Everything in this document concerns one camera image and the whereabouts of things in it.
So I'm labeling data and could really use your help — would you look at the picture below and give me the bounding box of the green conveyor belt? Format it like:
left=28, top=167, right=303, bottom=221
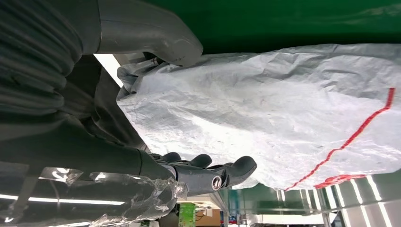
left=142, top=0, right=401, bottom=54

